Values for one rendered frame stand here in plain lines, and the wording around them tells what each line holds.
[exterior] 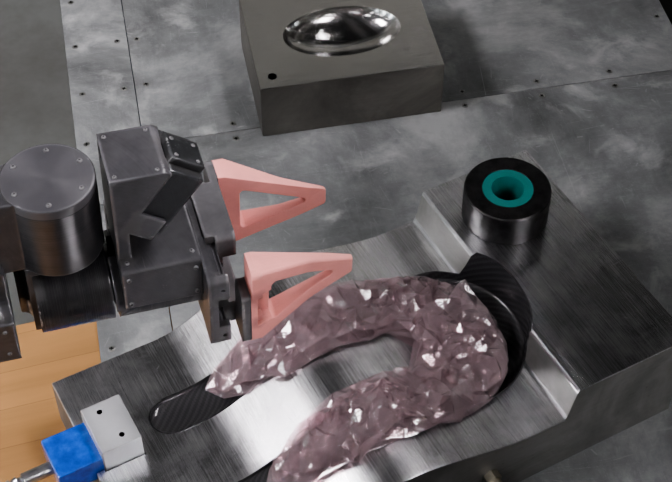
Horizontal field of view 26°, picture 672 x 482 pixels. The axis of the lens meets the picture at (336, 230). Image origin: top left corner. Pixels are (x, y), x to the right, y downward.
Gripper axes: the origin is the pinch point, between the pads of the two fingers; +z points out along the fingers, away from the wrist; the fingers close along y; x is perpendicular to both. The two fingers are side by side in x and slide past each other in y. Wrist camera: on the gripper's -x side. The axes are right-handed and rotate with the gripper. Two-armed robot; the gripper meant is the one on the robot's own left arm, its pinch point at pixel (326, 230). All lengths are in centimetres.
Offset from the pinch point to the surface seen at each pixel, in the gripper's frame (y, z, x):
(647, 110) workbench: 40, 49, 38
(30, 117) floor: 142, -14, 120
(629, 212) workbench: 26, 41, 38
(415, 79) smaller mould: 46, 24, 33
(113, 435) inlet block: 9.0, -15.4, 31.6
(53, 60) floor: 157, -7, 119
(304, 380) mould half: 9.2, 1.5, 30.1
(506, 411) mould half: 2.4, 17.8, 31.6
